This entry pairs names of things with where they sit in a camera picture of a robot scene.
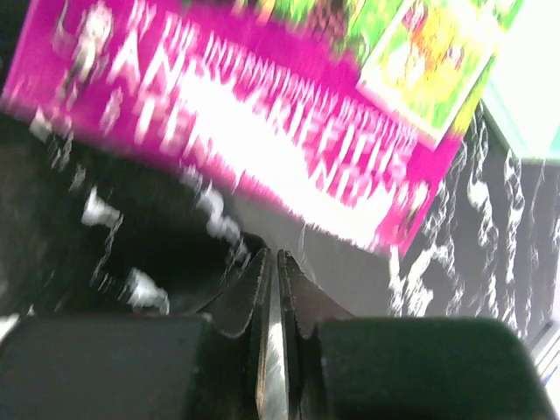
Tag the mint green open cabinet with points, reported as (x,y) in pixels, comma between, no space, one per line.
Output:
(522,95)

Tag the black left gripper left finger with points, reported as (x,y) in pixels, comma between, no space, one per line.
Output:
(231,358)

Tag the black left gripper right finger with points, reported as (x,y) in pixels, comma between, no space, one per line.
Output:
(303,306)

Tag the purple Treehouse book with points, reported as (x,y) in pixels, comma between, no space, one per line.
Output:
(346,114)

